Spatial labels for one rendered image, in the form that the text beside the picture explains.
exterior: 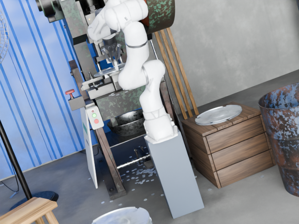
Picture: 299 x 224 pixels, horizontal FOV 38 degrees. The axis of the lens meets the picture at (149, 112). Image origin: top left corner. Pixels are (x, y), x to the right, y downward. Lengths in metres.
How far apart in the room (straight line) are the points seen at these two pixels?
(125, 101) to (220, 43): 1.86
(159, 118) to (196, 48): 2.22
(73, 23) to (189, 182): 1.27
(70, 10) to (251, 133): 1.36
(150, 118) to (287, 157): 0.70
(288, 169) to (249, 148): 0.41
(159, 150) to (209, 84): 2.28
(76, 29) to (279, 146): 1.47
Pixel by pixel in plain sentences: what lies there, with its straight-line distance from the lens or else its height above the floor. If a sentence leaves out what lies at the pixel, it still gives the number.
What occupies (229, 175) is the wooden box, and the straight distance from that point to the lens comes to 2.59.
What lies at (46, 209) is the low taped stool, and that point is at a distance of 2.28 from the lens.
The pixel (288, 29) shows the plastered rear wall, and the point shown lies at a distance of 4.80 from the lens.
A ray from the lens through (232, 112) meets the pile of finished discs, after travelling 2.65.
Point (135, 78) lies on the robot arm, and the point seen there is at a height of 0.78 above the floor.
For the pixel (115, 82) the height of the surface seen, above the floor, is 0.70.
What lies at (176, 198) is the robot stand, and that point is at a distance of 2.38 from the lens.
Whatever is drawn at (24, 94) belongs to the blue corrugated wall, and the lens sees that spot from 4.18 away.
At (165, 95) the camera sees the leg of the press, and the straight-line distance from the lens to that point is 2.83.
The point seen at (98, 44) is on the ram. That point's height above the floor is 0.97.
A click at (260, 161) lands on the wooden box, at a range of 2.65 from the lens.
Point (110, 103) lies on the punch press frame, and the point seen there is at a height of 0.59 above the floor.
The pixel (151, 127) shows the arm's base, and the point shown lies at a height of 0.52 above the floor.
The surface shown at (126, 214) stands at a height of 0.34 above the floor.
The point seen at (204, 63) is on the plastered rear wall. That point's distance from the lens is 4.43.
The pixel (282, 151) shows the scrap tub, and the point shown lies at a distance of 2.22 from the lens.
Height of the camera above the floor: 1.10
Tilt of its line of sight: 13 degrees down
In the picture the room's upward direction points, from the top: 18 degrees counter-clockwise
